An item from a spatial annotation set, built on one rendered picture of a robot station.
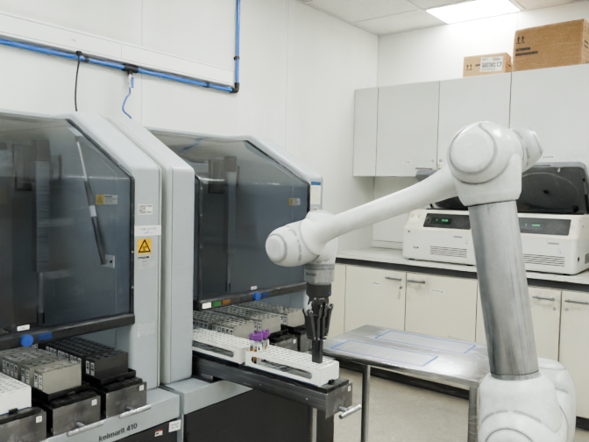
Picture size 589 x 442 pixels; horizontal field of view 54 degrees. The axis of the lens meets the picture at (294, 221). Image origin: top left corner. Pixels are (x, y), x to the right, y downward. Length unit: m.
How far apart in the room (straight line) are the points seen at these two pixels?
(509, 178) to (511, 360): 0.38
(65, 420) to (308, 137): 3.01
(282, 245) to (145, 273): 0.53
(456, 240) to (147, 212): 2.57
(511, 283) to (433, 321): 2.84
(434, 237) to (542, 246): 0.70
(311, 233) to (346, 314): 3.00
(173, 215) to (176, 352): 0.45
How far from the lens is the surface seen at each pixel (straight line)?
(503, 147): 1.25
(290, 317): 2.34
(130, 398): 1.77
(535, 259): 3.83
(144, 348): 1.87
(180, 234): 1.90
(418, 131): 4.43
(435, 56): 4.86
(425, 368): 1.92
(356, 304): 4.40
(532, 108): 4.15
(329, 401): 1.69
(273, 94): 3.95
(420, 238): 4.09
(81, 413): 1.69
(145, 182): 1.81
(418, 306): 4.14
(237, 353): 1.90
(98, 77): 3.08
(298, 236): 1.49
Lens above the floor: 1.37
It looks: 3 degrees down
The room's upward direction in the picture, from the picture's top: 1 degrees clockwise
